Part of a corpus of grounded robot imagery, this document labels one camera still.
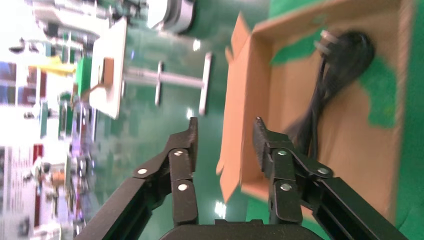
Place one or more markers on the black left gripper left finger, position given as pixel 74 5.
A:
pixel 182 198

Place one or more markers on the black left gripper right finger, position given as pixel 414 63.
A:
pixel 285 198

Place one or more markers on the open brown cardboard box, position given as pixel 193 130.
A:
pixel 348 159

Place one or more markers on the flat green scrap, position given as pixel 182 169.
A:
pixel 381 99

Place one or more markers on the long green scrap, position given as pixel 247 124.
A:
pixel 294 51

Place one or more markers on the white standing desk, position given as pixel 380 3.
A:
pixel 109 66

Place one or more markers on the white wheeled robot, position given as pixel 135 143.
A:
pixel 175 16

